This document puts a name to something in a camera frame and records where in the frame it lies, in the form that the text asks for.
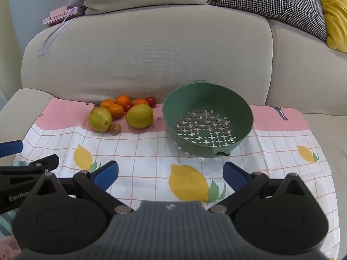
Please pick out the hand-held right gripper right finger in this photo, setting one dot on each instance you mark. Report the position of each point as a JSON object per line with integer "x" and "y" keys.
{"x": 233, "y": 176}

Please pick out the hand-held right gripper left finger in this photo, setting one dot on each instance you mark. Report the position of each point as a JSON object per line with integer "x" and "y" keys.
{"x": 106, "y": 175}

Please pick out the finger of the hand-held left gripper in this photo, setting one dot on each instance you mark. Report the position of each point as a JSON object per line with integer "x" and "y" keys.
{"x": 10, "y": 147}
{"x": 32, "y": 163}

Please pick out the small brown round fruit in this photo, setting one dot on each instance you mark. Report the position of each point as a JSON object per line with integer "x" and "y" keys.
{"x": 115, "y": 129}

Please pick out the small orange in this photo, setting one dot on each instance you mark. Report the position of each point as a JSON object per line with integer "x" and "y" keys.
{"x": 141, "y": 102}
{"x": 107, "y": 103}
{"x": 123, "y": 100}
{"x": 116, "y": 111}

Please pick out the red cherry tomato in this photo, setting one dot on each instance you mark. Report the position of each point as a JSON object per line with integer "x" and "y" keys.
{"x": 128, "y": 107}
{"x": 151, "y": 101}

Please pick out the dark green round plate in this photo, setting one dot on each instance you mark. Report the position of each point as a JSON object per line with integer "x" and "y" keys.
{"x": 189, "y": 100}

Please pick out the lemon printed pink cloth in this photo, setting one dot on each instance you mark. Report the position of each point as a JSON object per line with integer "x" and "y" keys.
{"x": 141, "y": 151}

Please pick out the beige fabric sofa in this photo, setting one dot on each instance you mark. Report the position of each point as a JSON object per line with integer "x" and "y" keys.
{"x": 162, "y": 54}

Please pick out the pink gift box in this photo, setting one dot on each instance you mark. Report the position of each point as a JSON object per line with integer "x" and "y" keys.
{"x": 58, "y": 16}

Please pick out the grey purple plush toy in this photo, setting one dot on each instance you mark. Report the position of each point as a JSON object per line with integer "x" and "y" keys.
{"x": 77, "y": 0}

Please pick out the black white houndstooth cushion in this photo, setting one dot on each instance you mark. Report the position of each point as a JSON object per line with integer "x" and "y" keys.
{"x": 265, "y": 0}

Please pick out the yellow cushion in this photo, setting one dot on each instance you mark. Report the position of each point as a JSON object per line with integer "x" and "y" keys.
{"x": 336, "y": 10}

